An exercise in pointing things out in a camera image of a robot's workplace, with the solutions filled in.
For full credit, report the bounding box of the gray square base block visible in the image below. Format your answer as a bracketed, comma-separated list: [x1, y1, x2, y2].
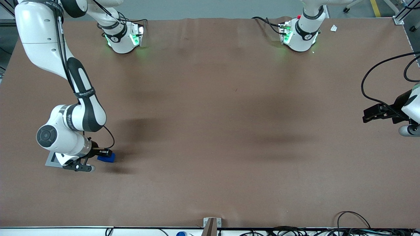
[45, 151, 66, 168]

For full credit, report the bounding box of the chair leg with caster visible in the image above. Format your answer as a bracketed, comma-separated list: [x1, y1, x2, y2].
[343, 0, 365, 13]

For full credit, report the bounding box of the long black wrist cable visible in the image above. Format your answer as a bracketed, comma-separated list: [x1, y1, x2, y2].
[361, 51, 420, 113]

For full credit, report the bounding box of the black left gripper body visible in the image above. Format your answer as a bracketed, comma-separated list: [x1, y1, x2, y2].
[389, 89, 412, 125]

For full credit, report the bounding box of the short black looped cable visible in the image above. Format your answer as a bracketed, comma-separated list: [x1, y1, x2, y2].
[403, 56, 420, 83]

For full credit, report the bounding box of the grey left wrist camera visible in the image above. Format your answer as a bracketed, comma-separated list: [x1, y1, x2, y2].
[398, 124, 420, 137]

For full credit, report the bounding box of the black left base cable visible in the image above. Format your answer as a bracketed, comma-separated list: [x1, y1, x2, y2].
[251, 16, 284, 35]

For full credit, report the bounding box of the black looped floor cable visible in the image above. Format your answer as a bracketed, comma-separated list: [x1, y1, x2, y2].
[337, 211, 371, 230]

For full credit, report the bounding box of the black cable tangle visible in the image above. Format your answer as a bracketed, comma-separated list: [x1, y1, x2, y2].
[239, 226, 420, 236]

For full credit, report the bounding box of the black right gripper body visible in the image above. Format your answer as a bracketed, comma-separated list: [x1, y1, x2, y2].
[88, 140, 100, 158]

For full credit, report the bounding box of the aluminium frame post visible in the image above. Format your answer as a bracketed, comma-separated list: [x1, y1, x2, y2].
[392, 0, 420, 26]

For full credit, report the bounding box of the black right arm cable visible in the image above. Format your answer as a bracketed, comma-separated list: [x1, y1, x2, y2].
[54, 0, 116, 150]

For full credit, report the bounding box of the metal bracket with brown post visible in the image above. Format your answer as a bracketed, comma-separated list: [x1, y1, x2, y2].
[201, 217, 222, 236]

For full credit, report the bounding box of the blue plastic part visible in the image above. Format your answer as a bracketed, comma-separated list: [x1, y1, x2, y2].
[97, 153, 116, 164]

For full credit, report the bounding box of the black base cable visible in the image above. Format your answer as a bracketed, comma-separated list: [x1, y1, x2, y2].
[92, 0, 148, 30]
[251, 16, 284, 35]

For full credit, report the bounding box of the black right base cable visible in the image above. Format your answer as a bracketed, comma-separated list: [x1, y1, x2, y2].
[92, 0, 148, 30]

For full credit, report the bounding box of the brown table mat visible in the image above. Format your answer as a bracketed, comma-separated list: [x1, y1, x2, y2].
[0, 16, 420, 229]

